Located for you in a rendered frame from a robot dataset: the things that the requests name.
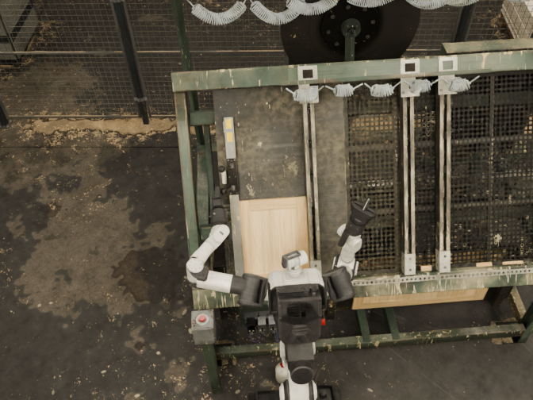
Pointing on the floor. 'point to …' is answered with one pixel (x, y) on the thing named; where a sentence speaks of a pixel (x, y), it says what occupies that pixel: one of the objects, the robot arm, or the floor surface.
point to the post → (212, 368)
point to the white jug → (281, 373)
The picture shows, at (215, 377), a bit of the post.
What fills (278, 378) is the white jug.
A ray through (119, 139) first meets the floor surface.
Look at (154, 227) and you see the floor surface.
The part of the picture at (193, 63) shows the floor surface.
